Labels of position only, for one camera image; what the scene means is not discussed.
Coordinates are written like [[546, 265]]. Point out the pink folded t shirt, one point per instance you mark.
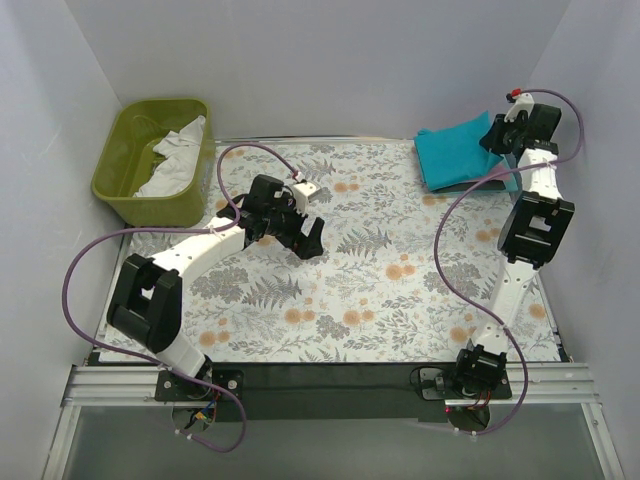
[[500, 172]]

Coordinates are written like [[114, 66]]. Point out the white crumpled t shirt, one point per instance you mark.
[[179, 153]]

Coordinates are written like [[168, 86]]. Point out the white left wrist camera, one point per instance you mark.
[[304, 192]]

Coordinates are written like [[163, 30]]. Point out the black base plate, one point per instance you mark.
[[325, 395]]

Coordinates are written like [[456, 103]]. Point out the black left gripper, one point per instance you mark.
[[295, 231]]

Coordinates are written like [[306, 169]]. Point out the light teal folded t shirt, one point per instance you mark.
[[515, 184]]

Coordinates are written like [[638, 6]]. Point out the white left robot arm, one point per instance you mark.
[[146, 305]]

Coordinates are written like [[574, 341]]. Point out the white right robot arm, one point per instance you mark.
[[528, 240]]

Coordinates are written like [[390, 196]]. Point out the aluminium front rail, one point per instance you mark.
[[544, 383]]

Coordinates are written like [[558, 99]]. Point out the olive green plastic basket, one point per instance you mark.
[[128, 161]]

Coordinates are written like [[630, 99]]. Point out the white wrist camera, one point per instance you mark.
[[304, 192], [520, 101]]

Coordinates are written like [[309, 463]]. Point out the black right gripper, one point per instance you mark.
[[498, 136]]

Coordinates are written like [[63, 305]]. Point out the floral patterned table mat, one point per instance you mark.
[[401, 277]]

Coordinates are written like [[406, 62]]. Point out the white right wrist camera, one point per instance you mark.
[[520, 101]]

